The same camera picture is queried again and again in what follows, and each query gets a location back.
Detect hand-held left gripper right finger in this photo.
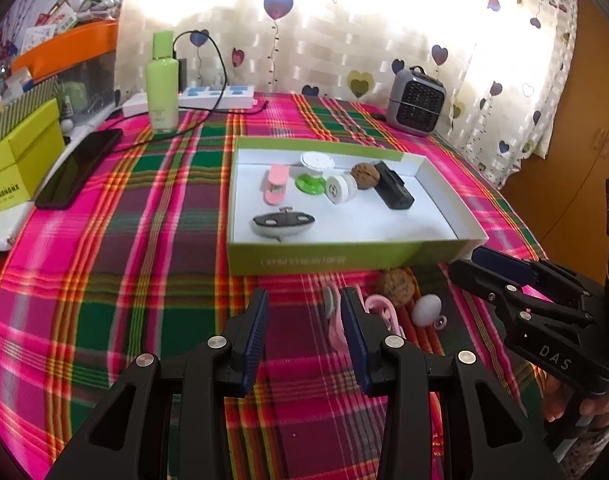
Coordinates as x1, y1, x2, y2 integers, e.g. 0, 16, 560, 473
339, 286, 560, 480

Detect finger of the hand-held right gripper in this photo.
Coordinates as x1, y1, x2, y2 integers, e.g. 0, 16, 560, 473
472, 247, 605, 311
447, 259, 598, 331

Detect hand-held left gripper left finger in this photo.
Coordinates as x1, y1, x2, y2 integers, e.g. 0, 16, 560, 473
44, 287, 271, 480

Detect pink clip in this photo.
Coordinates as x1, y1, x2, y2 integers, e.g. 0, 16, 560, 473
329, 292, 406, 352
261, 164, 288, 207

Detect white egg-shaped light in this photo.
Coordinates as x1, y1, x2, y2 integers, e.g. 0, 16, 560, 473
411, 295, 448, 331

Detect brown walnut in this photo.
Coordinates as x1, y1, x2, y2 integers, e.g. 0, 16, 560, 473
375, 268, 416, 307
351, 162, 383, 191

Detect shallow white cardboard box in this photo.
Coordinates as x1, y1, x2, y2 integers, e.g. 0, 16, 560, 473
226, 136, 489, 277

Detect grey oval gadget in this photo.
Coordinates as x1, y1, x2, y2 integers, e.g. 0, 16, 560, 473
251, 207, 316, 243

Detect white round roll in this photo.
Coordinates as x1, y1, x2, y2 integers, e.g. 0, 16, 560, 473
326, 174, 359, 206

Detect person's camouflage sleeved forearm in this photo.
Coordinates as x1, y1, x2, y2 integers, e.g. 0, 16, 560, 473
552, 400, 609, 480

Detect person's right hand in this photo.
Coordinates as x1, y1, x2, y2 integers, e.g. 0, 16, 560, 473
541, 372, 593, 423

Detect grey round disc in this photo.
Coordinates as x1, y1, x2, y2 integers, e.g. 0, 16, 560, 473
321, 285, 339, 323

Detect black rectangular device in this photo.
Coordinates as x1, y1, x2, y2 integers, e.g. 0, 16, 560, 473
373, 161, 415, 210

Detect wooden cabinet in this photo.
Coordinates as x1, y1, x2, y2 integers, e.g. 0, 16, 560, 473
502, 0, 609, 261

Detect plaid tablecloth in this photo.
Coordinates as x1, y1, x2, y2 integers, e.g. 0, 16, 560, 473
0, 91, 550, 480

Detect green suction cup holder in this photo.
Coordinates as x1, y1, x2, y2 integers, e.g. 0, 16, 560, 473
294, 151, 335, 196

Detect grey space heater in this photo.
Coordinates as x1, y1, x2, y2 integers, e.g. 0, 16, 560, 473
387, 66, 448, 136

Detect black smartphone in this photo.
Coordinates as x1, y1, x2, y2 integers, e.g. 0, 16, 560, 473
34, 128, 124, 211

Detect white power strip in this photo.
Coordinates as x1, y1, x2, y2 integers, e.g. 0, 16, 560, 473
122, 85, 255, 118

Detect light green bottle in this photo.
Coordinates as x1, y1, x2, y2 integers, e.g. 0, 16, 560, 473
144, 31, 180, 135

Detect yellow-green cardboard box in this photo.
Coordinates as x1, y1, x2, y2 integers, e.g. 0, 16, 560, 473
0, 97, 68, 221

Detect heart print curtain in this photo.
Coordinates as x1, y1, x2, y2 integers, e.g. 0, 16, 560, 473
115, 0, 580, 191

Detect clear plastic container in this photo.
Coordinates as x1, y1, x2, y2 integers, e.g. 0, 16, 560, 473
57, 55, 118, 128

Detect grey chevron patterned box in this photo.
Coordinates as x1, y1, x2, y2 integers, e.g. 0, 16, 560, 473
0, 77, 60, 153

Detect clear plastic bag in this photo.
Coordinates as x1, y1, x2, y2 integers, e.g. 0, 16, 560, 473
79, 0, 125, 21

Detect colourful paper packets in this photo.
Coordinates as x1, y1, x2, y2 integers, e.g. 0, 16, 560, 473
22, 0, 80, 46

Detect black charging cable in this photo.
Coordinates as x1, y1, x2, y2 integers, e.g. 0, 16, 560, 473
104, 30, 270, 156

